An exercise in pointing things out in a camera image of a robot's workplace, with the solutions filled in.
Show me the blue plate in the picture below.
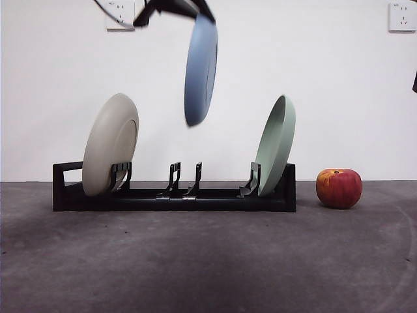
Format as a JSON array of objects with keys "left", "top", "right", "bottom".
[{"left": 184, "top": 12, "right": 218, "bottom": 128}]

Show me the red yellow apple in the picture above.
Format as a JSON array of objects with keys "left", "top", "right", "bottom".
[{"left": 315, "top": 168, "right": 362, "bottom": 209}]

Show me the cream plate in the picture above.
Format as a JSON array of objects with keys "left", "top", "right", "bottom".
[{"left": 81, "top": 93, "right": 140, "bottom": 197}]

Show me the green plate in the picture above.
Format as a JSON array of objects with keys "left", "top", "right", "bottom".
[{"left": 254, "top": 94, "right": 297, "bottom": 198}]

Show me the black plate rack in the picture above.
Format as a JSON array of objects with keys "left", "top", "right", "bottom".
[{"left": 52, "top": 160, "right": 296, "bottom": 213}]

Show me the white wall socket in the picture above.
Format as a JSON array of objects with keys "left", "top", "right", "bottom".
[
  {"left": 106, "top": 0, "right": 136, "bottom": 32},
  {"left": 388, "top": 2, "right": 417, "bottom": 33}
]

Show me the thin black cable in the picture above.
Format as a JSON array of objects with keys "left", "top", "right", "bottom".
[{"left": 93, "top": 0, "right": 135, "bottom": 28}]

